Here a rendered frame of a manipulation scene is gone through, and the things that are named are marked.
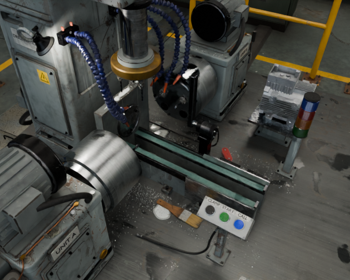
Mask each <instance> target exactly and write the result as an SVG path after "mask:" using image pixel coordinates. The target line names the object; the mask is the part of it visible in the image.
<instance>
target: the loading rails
mask: <svg viewBox="0 0 350 280"><path fill-rule="evenodd" d="M134 139H135V145H133V144H131V143H129V142H126V143H127V144H128V145H129V146H130V147H131V148H132V149H133V148H134V147H135V146H136V145H137V144H139V147H138V148H136V149H135V151H134V152H135V154H136V155H137V157H138V159H139V160H140V161H141V167H142V175H143V176H145V177H147V178H149V179H151V180H153V181H155V182H157V183H159V184H161V185H163V187H162V189H161V192H163V193H165V194H167V195H170V194H171V192H172V191H175V192H177V193H179V194H181V195H183V196H184V198H185V199H187V200H189V201H191V202H193V203H195V206H194V209H196V210H199V208H200V206H201V204H202V202H203V200H204V198H205V196H208V197H210V198H212V199H214V200H216V201H218V202H220V203H222V204H224V205H226V206H228V207H230V208H232V209H234V210H236V211H239V212H241V213H243V214H245V215H247V216H249V217H251V218H253V219H254V218H255V215H256V212H257V210H260V208H261V207H262V204H263V203H264V200H265V197H266V194H267V191H268V187H269V184H270V181H268V180H265V179H263V178H261V177H259V176H256V175H254V174H251V173H249V172H247V171H245V170H243V169H240V168H238V167H236V166H234V165H231V164H229V163H227V162H225V161H222V160H220V159H218V158H216V157H214V156H211V155H209V154H206V153H204V155H203V154H200V153H198V152H196V151H194V150H192V149H189V148H187V147H185V146H183V145H180V144H178V143H176V142H174V141H171V140H169V139H167V138H164V137H162V136H160V135H158V134H156V133H153V132H151V131H149V130H147V129H144V128H142V127H138V130H137V131H136V132H135V133H134Z"/></svg>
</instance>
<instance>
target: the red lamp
mask: <svg viewBox="0 0 350 280"><path fill-rule="evenodd" d="M315 113H316V111H314V112H307V111H305V110H303V109H302V108H301V106H300V109H299V112H298V117H299V118H300V119H302V120H304V121H311V120H312V119H313V118H314V115H315Z"/></svg>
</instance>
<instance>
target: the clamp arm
mask: <svg viewBox="0 0 350 280"><path fill-rule="evenodd" d="M189 81H190V88H189V107H188V111H187V113H188V127H190V128H192V127H193V126H194V123H195V114H196V100H197V86H198V74H196V73H193V74H192V75H191V77H190V79H189Z"/></svg>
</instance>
